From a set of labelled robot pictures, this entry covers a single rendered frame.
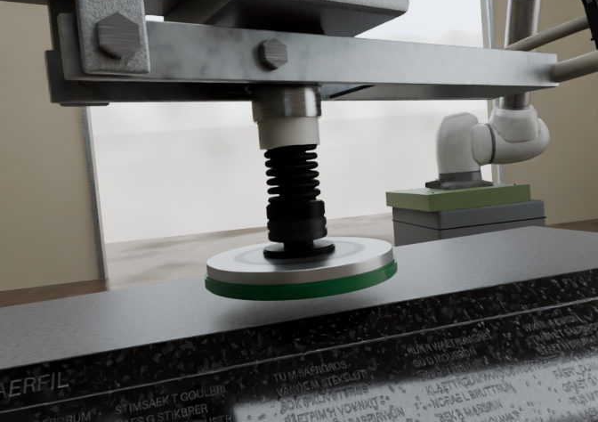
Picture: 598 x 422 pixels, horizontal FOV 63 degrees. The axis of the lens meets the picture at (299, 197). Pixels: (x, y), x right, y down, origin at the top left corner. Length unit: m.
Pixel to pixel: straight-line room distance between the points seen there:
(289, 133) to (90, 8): 0.23
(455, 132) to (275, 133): 1.35
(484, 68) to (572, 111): 6.70
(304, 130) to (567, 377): 0.36
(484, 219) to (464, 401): 1.26
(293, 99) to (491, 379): 0.34
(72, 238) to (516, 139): 4.77
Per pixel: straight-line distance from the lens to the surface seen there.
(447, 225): 1.67
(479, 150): 1.85
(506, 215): 1.78
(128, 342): 0.50
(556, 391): 0.56
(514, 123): 1.87
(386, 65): 0.58
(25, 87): 5.92
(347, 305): 0.53
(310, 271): 0.46
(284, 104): 0.52
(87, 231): 5.71
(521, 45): 1.27
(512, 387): 0.54
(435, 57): 0.64
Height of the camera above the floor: 0.97
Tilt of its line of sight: 3 degrees down
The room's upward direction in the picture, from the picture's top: 5 degrees counter-clockwise
